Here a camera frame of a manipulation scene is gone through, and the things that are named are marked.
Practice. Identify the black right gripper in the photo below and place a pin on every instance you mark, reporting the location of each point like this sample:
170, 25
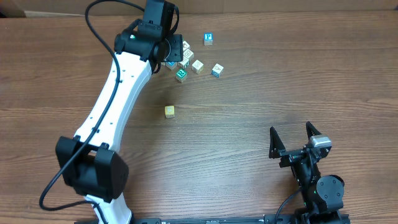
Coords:
291, 156

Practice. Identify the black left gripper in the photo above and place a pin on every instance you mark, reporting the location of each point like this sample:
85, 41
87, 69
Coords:
175, 53

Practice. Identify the green R wooden block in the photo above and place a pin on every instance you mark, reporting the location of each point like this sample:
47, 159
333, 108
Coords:
181, 75

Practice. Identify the white block blue side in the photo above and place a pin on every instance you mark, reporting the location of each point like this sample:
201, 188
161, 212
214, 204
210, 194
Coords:
217, 70

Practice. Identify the yellow G wooden block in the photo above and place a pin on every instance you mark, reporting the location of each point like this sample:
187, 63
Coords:
169, 111

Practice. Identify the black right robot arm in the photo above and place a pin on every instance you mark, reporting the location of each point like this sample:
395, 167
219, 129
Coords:
322, 195

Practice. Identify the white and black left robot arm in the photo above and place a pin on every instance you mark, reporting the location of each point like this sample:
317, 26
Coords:
89, 161

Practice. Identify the white acorn picture block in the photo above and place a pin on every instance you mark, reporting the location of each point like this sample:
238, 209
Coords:
186, 45

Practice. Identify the blue H wooden block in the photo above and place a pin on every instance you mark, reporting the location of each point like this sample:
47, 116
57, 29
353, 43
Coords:
171, 65

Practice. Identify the white pretzel picture block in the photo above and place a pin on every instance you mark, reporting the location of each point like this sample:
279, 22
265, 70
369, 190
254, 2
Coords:
188, 54

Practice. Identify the white pineapple wooden block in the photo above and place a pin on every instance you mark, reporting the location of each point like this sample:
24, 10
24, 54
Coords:
197, 66

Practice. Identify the blue P wooden block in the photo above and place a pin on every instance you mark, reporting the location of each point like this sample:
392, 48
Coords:
208, 38

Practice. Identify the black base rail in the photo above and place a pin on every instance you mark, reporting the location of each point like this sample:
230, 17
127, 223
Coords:
265, 219

